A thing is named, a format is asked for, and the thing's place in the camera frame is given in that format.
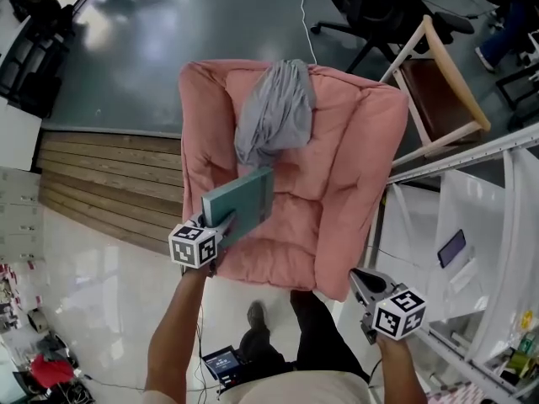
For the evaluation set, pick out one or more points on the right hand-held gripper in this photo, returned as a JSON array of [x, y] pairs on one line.
[[400, 314]]

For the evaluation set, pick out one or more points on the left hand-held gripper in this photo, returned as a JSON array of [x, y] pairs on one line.
[[191, 246]]

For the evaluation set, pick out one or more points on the teal hardcover book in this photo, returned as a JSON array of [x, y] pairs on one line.
[[242, 204]]

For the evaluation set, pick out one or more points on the pink cushioned armchair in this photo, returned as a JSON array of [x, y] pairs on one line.
[[337, 208]]

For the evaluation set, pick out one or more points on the person's right forearm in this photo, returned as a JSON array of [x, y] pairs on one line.
[[400, 373]]

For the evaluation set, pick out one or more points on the person's left forearm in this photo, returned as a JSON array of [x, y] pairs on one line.
[[177, 331]]

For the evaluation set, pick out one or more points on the person's right leg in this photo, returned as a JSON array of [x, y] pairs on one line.
[[324, 339]]

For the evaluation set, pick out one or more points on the person's leg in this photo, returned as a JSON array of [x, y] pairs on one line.
[[265, 349], [324, 339]]

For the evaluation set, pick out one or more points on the black smartphone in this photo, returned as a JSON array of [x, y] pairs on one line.
[[452, 248]]

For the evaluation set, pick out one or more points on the person's left shoe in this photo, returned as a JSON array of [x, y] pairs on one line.
[[257, 316]]

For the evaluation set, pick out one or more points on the white metal shelf rack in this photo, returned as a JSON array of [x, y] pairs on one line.
[[467, 208]]

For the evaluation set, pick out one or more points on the person's left leg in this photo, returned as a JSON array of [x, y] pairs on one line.
[[265, 349]]

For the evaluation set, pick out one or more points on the wooden steps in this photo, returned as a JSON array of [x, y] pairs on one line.
[[109, 179]]

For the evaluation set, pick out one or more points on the grey cloth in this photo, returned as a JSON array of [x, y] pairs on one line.
[[275, 112]]

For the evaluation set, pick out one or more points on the person's beige shirt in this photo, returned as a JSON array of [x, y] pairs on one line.
[[295, 389]]

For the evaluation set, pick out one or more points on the wooden chair with brown seat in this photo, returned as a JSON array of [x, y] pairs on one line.
[[438, 95]]

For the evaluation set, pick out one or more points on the grey locker cabinet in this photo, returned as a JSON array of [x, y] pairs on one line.
[[19, 217]]

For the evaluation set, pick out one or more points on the clear plastic bags red print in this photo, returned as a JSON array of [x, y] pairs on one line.
[[8, 297]]

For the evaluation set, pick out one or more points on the white cabinet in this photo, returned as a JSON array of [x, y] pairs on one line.
[[17, 137]]

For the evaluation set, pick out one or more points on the black desk unit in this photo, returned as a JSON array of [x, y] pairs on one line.
[[33, 65]]

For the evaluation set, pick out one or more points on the black high-back office chair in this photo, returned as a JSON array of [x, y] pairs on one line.
[[379, 11]]

